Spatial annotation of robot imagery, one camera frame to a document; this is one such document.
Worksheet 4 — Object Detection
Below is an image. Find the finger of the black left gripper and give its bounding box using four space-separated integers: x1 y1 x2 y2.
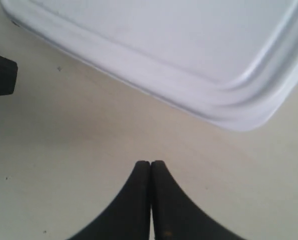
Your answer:
0 56 18 96

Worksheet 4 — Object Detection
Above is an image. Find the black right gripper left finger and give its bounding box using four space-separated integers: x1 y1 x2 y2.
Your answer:
71 160 151 240

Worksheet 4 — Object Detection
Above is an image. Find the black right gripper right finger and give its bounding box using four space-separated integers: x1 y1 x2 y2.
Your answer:
151 160 241 240

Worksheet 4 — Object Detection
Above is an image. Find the white lidded plastic container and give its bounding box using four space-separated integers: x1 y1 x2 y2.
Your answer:
1 0 298 131

